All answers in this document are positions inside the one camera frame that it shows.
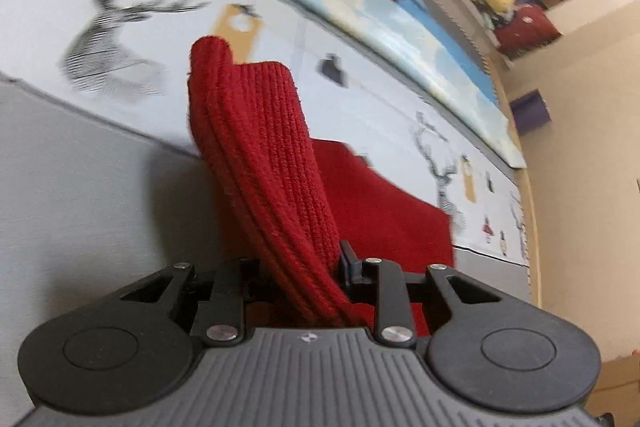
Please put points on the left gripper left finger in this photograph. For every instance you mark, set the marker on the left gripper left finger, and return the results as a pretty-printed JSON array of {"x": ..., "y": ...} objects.
[{"x": 222, "y": 296}]

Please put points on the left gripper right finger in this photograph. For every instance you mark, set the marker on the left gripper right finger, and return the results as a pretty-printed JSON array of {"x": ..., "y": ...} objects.
[{"x": 390, "y": 291}]

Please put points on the dark red knit sweater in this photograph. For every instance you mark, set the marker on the dark red knit sweater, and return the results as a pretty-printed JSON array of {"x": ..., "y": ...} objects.
[{"x": 288, "y": 200}]

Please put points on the grey printed bed sheet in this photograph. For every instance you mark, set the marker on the grey printed bed sheet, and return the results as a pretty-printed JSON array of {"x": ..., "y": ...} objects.
[{"x": 176, "y": 176}]

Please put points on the purple paper bag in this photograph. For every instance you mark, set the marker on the purple paper bag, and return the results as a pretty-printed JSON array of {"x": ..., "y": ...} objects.
[{"x": 530, "y": 112}]

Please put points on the blue bed mat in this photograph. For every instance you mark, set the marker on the blue bed mat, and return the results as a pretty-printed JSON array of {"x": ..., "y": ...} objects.
[{"x": 431, "y": 15}]

